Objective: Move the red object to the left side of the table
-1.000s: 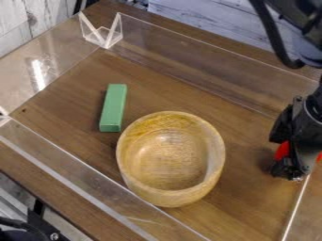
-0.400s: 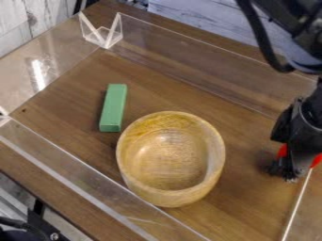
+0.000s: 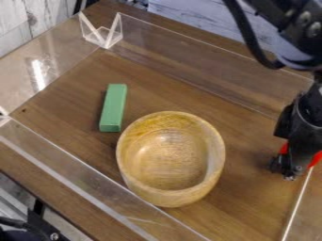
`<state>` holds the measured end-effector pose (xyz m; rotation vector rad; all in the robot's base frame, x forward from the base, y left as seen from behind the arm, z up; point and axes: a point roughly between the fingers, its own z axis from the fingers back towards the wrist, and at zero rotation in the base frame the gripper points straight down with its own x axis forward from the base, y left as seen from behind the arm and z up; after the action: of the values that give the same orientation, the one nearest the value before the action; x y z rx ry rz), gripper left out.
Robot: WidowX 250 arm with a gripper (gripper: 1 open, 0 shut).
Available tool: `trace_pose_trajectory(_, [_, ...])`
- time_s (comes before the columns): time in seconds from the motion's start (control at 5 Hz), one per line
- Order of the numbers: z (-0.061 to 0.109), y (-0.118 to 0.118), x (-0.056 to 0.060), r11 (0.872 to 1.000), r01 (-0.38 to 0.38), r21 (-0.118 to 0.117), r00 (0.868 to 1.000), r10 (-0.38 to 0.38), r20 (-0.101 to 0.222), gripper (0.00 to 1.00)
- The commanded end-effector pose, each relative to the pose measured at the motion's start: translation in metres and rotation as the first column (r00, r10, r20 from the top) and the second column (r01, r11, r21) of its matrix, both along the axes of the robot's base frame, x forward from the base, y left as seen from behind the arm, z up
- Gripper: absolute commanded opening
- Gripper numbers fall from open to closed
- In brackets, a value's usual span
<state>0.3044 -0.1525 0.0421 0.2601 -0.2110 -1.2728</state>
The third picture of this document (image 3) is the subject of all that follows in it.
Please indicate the clear acrylic tray walls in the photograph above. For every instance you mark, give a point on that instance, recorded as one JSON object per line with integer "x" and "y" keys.
{"x": 53, "y": 81}

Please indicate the green rectangular block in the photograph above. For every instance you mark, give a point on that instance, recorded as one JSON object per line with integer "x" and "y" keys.
{"x": 111, "y": 115}

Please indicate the black clamp mount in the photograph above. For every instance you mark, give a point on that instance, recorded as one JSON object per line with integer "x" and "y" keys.
{"x": 32, "y": 229}

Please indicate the red plush strawberry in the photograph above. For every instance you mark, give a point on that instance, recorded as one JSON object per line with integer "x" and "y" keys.
{"x": 315, "y": 158}

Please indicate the wooden bowl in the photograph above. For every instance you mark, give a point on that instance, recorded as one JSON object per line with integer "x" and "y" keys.
{"x": 171, "y": 156}

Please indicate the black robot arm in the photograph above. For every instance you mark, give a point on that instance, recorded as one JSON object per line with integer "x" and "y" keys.
{"x": 296, "y": 19}

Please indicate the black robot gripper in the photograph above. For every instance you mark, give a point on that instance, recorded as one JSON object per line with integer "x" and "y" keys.
{"x": 306, "y": 133}

